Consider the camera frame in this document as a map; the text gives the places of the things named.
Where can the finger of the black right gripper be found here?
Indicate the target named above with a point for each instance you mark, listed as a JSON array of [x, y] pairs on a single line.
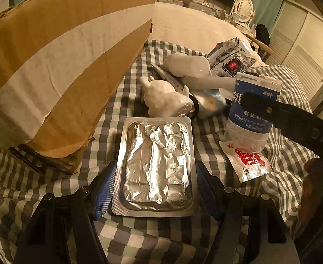
[[295, 123]]

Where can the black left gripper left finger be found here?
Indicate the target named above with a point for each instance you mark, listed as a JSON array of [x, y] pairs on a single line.
[[45, 239]]

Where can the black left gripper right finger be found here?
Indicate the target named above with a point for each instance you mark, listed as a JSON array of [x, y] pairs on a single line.
[[268, 239]]

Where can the blue labelled floss container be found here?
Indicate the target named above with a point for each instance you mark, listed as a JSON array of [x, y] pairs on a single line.
[[244, 129]]

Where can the silver foil blister pack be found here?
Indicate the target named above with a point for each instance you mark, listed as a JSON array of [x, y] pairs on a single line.
[[156, 169]]

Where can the white plug-in device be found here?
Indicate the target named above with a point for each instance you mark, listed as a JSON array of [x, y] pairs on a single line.
[[181, 65]]

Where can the person right hand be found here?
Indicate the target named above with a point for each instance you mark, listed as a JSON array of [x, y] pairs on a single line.
[[311, 204]]

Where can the red white sachet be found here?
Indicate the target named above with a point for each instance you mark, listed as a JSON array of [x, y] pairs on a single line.
[[246, 165]]

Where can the white louvred wardrobe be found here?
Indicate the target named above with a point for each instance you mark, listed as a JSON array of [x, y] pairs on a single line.
[[296, 41]]

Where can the wooden dressing table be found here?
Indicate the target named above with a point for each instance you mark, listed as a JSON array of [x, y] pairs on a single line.
[[264, 51]]

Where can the black bag on chair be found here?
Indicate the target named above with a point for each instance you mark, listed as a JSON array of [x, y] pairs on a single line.
[[262, 34]]

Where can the grey patterned tissue pack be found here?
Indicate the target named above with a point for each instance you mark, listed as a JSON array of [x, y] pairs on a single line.
[[230, 57]]

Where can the white ceramic figurine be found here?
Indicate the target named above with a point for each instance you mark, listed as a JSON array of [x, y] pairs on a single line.
[[162, 99]]

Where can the white oval vanity mirror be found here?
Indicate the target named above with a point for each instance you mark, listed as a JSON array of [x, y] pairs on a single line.
[[243, 11]]

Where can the silver cosmetic tube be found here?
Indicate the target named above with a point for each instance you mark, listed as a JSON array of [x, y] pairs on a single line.
[[168, 77]]

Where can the cream quilted blanket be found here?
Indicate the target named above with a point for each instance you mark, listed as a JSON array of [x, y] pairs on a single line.
[[191, 28]]

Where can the brown cardboard box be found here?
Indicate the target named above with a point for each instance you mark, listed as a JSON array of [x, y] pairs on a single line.
[[60, 62]]

